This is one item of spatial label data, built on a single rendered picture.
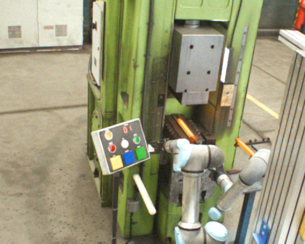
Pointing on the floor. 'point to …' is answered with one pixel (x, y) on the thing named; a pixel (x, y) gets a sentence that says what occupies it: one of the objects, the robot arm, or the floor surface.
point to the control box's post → (115, 205)
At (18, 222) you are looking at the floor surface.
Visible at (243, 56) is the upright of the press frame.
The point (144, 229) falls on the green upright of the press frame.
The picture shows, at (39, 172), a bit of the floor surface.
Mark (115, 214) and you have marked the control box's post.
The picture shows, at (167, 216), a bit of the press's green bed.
